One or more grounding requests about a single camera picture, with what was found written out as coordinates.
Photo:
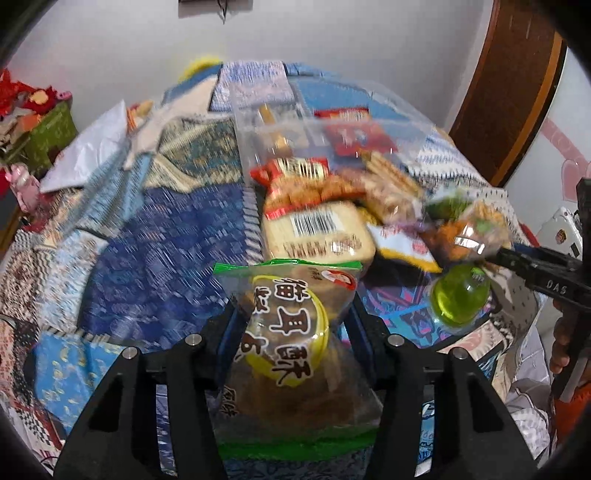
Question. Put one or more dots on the brown wooden door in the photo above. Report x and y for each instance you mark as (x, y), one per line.
(511, 90)

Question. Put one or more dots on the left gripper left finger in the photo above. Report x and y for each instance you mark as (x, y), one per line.
(115, 435)

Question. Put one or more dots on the red peanut snack bag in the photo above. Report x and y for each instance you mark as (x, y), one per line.
(295, 184)

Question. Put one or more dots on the square bread cake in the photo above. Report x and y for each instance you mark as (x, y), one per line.
(329, 234)

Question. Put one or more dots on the yellow white snack packet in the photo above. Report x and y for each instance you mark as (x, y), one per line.
(395, 243)

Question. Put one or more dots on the clear plastic storage box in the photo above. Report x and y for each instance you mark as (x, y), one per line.
(408, 127)

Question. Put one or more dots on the green jelly cup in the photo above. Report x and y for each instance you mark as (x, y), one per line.
(458, 297)

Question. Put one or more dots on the clear fried snack bag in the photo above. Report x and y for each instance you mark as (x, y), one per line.
(480, 232)

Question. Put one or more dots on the person right hand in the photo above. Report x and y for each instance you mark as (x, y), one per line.
(563, 331)

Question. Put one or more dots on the white plastic bag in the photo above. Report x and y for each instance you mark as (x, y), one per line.
(91, 148)

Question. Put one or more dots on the clear biscuit stick pack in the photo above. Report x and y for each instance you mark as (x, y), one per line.
(388, 203)

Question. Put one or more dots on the white wardrobe sliding door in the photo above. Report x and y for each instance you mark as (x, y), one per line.
(542, 189)

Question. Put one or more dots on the red chip snack bag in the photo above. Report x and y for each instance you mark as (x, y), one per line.
(352, 131)

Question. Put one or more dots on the green small snack packet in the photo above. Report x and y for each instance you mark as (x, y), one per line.
(448, 206)

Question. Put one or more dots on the long brown wafer bar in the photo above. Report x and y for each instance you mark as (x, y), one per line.
(275, 144)

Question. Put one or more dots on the yellow curved headboard tube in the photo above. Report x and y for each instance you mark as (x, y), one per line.
(198, 65)

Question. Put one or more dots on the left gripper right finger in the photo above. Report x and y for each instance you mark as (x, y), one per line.
(475, 436)

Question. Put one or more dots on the green storage basket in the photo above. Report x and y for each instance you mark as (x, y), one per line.
(39, 148)

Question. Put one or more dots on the cat ear crisps bag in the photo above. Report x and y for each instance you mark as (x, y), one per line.
(294, 391)

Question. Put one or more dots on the pink toy figure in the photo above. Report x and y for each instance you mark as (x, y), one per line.
(24, 186)

